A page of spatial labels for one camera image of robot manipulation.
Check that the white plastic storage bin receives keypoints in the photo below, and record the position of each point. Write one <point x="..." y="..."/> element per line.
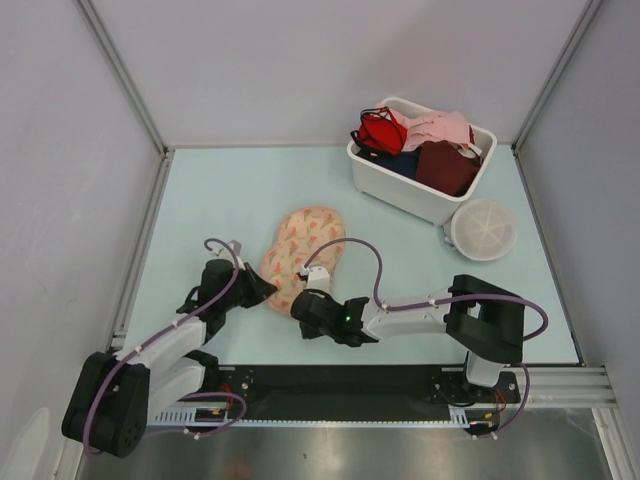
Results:
<point x="411" y="196"/>

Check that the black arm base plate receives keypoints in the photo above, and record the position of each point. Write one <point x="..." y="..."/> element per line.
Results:
<point x="356" y="393"/>

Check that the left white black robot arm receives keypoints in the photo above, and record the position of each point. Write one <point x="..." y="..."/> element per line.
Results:
<point x="117" y="395"/>

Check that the peach floral mesh laundry bag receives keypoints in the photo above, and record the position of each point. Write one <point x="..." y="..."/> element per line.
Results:
<point x="299" y="235"/>

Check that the left vertical aluminium post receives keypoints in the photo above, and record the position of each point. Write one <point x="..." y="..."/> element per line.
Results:
<point x="115" y="63"/>

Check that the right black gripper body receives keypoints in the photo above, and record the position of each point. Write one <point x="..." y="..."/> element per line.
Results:
<point x="308" y="332"/>

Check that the right vertical aluminium post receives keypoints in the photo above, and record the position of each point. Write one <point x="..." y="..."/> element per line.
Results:
<point x="568" y="51"/>

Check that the vertical aluminium post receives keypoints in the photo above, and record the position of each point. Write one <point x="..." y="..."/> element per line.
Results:
<point x="568" y="51"/>
<point x="115" y="63"/>

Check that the round white mesh laundry bag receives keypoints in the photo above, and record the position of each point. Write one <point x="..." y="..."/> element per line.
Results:
<point x="482" y="230"/>

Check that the navy blue garment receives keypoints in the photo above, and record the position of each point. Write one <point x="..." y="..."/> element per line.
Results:
<point x="404" y="164"/>

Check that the aluminium frame rail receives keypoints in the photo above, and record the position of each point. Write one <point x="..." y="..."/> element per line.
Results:
<point x="568" y="425"/>

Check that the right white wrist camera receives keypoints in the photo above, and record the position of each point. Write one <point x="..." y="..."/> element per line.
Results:
<point x="316" y="278"/>

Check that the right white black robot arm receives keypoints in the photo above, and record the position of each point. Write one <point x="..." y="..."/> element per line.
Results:
<point x="486" y="320"/>

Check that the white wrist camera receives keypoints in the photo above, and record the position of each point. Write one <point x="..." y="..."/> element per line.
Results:
<point x="232" y="253"/>
<point x="316" y="278"/>

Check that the pink bra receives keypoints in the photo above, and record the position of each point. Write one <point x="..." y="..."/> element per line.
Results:
<point x="436" y="126"/>

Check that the maroon garment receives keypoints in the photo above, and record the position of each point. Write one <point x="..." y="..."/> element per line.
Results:
<point x="443" y="167"/>

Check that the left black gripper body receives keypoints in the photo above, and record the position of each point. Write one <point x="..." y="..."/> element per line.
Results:
<point x="230" y="300"/>

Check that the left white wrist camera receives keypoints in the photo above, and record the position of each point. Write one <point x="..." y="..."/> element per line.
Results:
<point x="232" y="253"/>

